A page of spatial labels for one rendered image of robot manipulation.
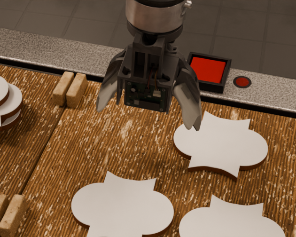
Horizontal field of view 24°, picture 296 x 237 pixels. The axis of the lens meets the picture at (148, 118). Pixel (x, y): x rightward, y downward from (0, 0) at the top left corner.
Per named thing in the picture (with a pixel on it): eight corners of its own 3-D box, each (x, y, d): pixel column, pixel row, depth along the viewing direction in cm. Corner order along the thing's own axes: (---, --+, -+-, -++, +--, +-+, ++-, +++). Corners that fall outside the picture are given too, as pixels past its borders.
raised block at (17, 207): (16, 204, 98) (14, 192, 96) (28, 207, 97) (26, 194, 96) (-1, 238, 94) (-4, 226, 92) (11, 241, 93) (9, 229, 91)
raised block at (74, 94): (78, 82, 116) (76, 70, 114) (88, 84, 116) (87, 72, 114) (66, 106, 112) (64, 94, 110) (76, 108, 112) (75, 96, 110)
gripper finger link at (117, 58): (93, 78, 96) (131, 46, 91) (96, 71, 98) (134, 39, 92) (119, 98, 98) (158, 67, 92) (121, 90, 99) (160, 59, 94)
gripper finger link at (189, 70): (178, 110, 97) (146, 66, 93) (180, 101, 98) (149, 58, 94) (207, 101, 95) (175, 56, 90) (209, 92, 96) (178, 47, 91)
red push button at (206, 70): (192, 61, 123) (193, 56, 122) (225, 67, 122) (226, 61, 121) (185, 83, 119) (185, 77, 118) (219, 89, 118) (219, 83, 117)
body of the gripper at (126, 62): (113, 107, 91) (116, 37, 82) (128, 66, 97) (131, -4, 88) (169, 118, 90) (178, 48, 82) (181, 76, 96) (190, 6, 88)
